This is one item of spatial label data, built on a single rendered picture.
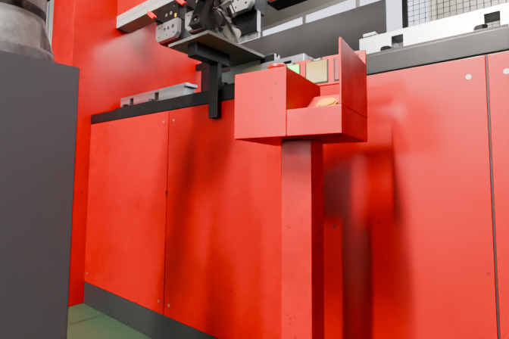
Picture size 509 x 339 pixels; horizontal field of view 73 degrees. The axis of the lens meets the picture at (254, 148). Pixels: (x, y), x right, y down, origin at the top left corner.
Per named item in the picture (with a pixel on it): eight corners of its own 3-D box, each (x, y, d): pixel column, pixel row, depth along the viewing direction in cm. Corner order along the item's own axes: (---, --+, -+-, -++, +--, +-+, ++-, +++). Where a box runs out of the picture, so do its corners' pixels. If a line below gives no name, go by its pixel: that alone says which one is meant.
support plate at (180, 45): (167, 47, 107) (168, 44, 107) (226, 68, 127) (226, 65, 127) (207, 32, 96) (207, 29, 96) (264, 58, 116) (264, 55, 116)
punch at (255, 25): (235, 42, 126) (235, 17, 127) (238, 44, 128) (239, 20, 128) (257, 35, 120) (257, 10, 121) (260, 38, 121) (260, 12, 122)
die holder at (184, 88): (120, 116, 170) (120, 97, 170) (130, 118, 174) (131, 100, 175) (185, 104, 139) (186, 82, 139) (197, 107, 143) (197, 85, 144)
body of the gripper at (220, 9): (238, 17, 113) (223, -21, 107) (225, 26, 107) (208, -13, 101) (220, 23, 117) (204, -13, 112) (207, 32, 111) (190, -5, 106)
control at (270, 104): (233, 139, 62) (235, 42, 63) (275, 145, 76) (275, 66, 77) (341, 133, 52) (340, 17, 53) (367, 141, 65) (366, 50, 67)
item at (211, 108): (185, 114, 102) (187, 44, 104) (220, 120, 114) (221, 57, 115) (195, 113, 100) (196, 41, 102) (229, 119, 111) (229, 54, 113)
